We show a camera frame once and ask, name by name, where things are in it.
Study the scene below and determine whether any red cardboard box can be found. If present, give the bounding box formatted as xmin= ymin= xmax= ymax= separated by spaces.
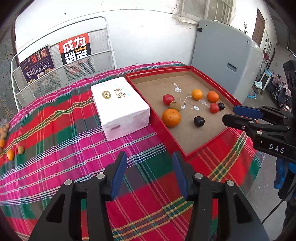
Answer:
xmin=124 ymin=65 xmax=245 ymax=158

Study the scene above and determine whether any dark purple cookbook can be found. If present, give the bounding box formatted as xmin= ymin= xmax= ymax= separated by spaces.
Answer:
xmin=19 ymin=44 xmax=61 ymax=92

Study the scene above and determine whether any large orange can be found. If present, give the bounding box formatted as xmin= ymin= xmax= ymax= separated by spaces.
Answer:
xmin=162 ymin=108 xmax=181 ymax=128

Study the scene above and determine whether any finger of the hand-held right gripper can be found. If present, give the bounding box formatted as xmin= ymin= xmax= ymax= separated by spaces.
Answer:
xmin=233 ymin=105 xmax=294 ymax=121
xmin=222 ymin=113 xmax=291 ymax=140

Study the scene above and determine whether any pile of small brown fruits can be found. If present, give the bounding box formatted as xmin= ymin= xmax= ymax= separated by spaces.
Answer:
xmin=0 ymin=118 xmax=11 ymax=139

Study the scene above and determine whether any black cable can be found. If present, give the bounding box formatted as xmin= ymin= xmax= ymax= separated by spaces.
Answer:
xmin=261 ymin=198 xmax=286 ymax=224

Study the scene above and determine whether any person's right hand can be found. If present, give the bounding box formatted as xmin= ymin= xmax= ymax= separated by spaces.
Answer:
xmin=274 ymin=159 xmax=296 ymax=205

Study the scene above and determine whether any black and red book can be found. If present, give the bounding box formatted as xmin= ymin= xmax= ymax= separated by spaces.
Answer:
xmin=58 ymin=33 xmax=96 ymax=81

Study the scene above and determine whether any white tissue pack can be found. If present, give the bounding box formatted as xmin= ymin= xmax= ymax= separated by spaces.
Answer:
xmin=91 ymin=77 xmax=151 ymax=142

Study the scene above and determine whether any white framed window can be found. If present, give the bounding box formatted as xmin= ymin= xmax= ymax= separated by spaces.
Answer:
xmin=203 ymin=0 xmax=234 ymax=24

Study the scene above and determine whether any pile of dark clutter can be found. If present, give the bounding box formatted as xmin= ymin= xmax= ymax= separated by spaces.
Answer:
xmin=270 ymin=60 xmax=296 ymax=110

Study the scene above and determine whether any brown wooden door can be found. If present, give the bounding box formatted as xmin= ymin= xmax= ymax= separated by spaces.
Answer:
xmin=252 ymin=8 xmax=266 ymax=47

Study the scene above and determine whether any red apple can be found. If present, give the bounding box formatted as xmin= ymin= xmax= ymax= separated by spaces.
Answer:
xmin=162 ymin=94 xmax=175 ymax=105

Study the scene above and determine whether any red plaid tablecloth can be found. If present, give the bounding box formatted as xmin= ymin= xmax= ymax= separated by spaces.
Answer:
xmin=0 ymin=61 xmax=262 ymax=241

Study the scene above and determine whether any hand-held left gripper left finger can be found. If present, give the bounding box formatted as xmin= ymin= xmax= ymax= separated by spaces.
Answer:
xmin=28 ymin=151 xmax=128 ymax=241

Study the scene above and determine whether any grey metal cabinet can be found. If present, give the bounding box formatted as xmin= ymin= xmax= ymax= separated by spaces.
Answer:
xmin=191 ymin=19 xmax=264 ymax=105

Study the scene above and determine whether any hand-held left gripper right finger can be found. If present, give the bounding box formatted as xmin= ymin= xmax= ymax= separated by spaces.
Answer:
xmin=171 ymin=151 xmax=271 ymax=241

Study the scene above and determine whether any white metal mesh rack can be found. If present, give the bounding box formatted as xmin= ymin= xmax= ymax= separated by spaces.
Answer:
xmin=10 ymin=16 xmax=117 ymax=108

